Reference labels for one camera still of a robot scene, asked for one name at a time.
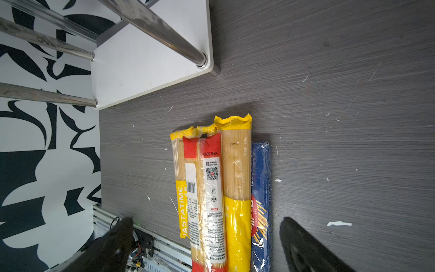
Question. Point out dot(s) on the yellow Pastatime spaghetti pack left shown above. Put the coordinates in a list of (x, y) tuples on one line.
[(179, 171)]

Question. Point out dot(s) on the red spaghetti pack white label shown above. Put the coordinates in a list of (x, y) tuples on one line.
[(206, 223)]

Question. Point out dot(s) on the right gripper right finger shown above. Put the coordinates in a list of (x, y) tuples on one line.
[(304, 253)]

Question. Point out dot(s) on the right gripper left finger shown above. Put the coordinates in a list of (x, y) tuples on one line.
[(108, 254)]

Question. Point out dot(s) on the blue spaghetti pack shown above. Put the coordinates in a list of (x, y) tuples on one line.
[(260, 212)]

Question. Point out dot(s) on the white two-tier metal shelf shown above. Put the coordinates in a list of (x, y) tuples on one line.
[(123, 63)]

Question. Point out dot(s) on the yellow Pastatime spaghetti pack right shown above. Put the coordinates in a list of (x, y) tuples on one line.
[(236, 163)]

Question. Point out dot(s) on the yellow pastatime spaghetti pack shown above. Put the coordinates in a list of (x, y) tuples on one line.
[(236, 163), (179, 171)]

